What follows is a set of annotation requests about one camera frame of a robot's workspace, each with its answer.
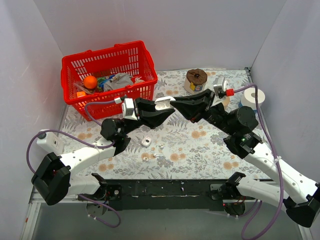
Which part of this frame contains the white oval earbud charging case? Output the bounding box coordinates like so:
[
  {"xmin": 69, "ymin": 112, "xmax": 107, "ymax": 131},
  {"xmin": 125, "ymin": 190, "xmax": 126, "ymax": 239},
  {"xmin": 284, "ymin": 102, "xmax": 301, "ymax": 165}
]
[{"xmin": 154, "ymin": 96, "xmax": 176, "ymax": 111}]

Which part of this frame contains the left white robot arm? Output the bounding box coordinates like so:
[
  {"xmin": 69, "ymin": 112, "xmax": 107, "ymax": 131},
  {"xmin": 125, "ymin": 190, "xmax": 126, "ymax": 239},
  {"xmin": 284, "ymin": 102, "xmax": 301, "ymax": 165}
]
[{"xmin": 31, "ymin": 96, "xmax": 175, "ymax": 206}]

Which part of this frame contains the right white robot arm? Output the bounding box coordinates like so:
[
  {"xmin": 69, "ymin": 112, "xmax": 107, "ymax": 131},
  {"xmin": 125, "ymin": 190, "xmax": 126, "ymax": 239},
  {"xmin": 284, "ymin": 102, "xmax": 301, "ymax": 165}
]
[{"xmin": 170, "ymin": 89, "xmax": 320, "ymax": 228}]

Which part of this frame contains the white square case with screen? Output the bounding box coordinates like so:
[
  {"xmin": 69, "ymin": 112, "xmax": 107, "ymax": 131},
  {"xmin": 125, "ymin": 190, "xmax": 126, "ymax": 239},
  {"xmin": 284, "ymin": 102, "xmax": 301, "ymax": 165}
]
[{"xmin": 141, "ymin": 136, "xmax": 152, "ymax": 148}]

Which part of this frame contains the brown topped paper roll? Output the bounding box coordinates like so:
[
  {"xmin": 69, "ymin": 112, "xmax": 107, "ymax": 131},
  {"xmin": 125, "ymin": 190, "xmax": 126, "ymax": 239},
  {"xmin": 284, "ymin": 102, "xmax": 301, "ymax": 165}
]
[{"xmin": 184, "ymin": 68, "xmax": 208, "ymax": 95}]

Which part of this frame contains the beige toilet paper roll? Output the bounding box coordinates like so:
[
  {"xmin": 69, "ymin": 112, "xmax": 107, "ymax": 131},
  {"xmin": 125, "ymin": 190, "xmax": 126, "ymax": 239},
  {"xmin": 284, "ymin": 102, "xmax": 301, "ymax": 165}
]
[{"xmin": 222, "ymin": 97, "xmax": 230, "ymax": 109}]

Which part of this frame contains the white toilet roll blue wrap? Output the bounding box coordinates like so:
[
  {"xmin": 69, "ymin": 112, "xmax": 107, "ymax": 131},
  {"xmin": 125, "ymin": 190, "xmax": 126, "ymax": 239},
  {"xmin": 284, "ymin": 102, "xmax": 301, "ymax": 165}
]
[{"xmin": 238, "ymin": 87, "xmax": 266, "ymax": 113}]

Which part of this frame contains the grey crumpled snack bag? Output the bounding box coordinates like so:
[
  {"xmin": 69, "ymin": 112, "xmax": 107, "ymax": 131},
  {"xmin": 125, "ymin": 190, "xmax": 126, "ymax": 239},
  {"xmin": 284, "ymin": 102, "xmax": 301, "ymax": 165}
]
[{"xmin": 102, "ymin": 73, "xmax": 134, "ymax": 92}]

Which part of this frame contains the red plastic shopping basket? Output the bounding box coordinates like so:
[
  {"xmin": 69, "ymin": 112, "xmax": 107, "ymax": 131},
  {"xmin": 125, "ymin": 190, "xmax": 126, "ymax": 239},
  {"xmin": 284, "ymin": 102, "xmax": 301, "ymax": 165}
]
[{"xmin": 60, "ymin": 40, "xmax": 158, "ymax": 121}]

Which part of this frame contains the floral patterned table mat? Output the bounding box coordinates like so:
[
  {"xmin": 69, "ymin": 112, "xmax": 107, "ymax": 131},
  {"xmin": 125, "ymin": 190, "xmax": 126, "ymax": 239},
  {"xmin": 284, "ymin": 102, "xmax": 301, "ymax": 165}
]
[{"xmin": 60, "ymin": 68, "xmax": 269, "ymax": 180}]

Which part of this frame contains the small orange box in basket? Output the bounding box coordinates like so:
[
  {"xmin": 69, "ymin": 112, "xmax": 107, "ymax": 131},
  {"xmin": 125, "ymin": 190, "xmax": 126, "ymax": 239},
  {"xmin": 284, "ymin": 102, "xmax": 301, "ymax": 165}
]
[{"xmin": 76, "ymin": 91, "xmax": 87, "ymax": 98}]

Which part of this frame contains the orange fruit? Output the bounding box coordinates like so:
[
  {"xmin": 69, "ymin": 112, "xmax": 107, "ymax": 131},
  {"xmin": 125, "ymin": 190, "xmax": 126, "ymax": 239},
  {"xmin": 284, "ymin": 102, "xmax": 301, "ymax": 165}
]
[{"xmin": 83, "ymin": 75, "xmax": 98, "ymax": 90}]

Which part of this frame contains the white box with grey knob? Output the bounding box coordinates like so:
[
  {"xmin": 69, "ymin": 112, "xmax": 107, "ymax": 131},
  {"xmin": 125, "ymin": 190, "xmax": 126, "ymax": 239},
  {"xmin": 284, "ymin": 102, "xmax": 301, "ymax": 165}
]
[{"xmin": 36, "ymin": 131, "xmax": 64, "ymax": 156}]

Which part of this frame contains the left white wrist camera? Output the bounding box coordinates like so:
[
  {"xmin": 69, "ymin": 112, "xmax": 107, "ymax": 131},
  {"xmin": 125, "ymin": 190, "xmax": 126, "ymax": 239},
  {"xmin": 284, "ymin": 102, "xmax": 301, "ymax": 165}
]
[{"xmin": 114, "ymin": 97, "xmax": 138, "ymax": 121}]

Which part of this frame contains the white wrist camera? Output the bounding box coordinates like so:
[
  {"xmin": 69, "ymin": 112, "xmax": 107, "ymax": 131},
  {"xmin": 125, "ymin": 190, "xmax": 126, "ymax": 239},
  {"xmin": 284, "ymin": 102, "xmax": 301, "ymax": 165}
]
[
  {"xmin": 213, "ymin": 77, "xmax": 235, "ymax": 99},
  {"xmin": 114, "ymin": 97, "xmax": 138, "ymax": 121}
]

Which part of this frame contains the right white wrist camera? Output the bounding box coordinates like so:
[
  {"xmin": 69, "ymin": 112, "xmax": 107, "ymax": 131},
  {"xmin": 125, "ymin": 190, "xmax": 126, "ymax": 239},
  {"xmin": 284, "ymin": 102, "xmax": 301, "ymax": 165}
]
[{"xmin": 213, "ymin": 77, "xmax": 235, "ymax": 99}]

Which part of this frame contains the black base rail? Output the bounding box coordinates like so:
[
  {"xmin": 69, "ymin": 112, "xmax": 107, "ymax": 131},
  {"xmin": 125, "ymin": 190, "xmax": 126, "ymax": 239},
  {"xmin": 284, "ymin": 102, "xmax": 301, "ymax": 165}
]
[{"xmin": 77, "ymin": 179, "xmax": 247, "ymax": 212}]

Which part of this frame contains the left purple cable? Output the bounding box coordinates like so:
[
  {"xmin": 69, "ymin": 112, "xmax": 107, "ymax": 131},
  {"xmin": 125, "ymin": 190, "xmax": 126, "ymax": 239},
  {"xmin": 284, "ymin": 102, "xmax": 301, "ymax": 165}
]
[{"xmin": 26, "ymin": 99, "xmax": 126, "ymax": 228}]

